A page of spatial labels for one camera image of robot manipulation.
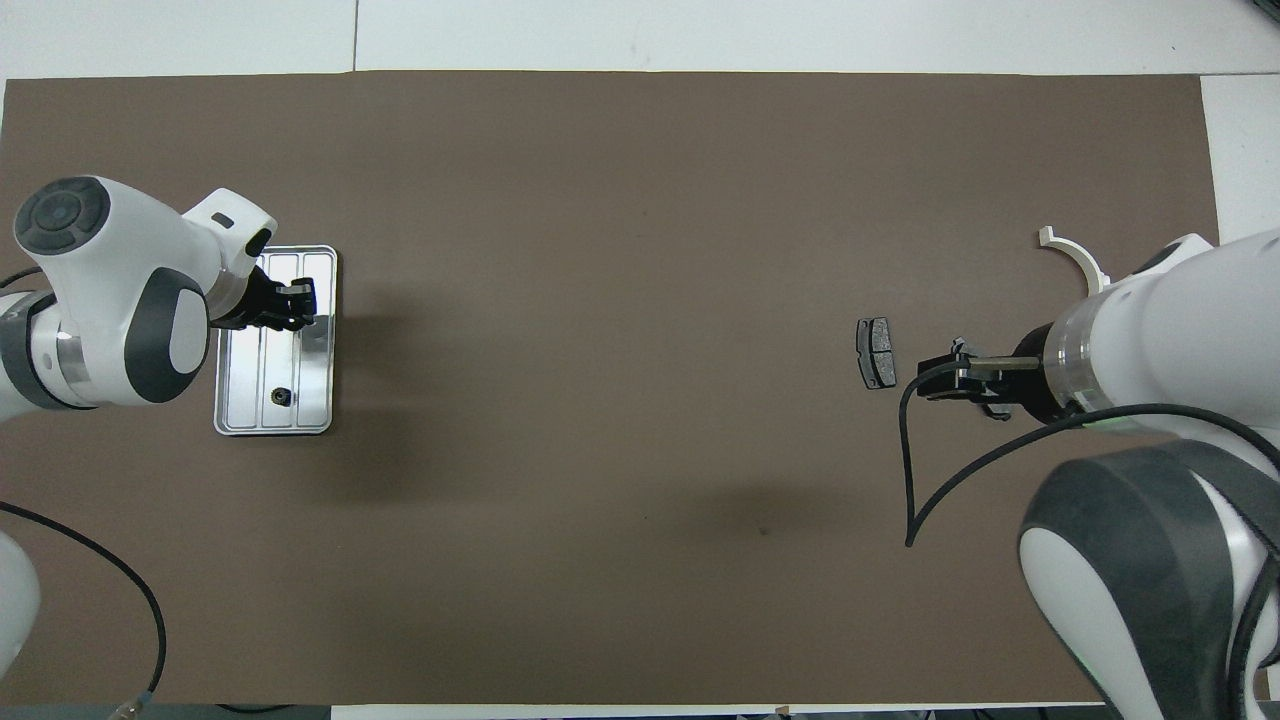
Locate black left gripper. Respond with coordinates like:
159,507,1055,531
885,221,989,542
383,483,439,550
212,270,319,333

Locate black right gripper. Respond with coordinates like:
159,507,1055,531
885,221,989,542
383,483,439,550
918,325,1077,422

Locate silver metal tray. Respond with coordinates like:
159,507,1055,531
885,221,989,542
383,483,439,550
213,245,338,437

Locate curved dark brake pad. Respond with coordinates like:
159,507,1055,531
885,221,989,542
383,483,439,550
950,338,1013,422

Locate rectangular dark brake pad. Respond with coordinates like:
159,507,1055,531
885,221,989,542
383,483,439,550
856,317,898,391

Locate brown table mat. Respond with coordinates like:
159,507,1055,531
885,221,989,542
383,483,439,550
0,70,1223,706

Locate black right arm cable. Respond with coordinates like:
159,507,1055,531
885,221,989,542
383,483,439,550
898,360,1280,549

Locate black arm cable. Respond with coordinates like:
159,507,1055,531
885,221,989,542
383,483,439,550
898,360,1280,549
0,262,167,719

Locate white curved plastic bracket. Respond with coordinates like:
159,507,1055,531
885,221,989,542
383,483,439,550
1040,227,1112,294

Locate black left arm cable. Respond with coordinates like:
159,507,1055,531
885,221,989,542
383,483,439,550
0,262,167,719

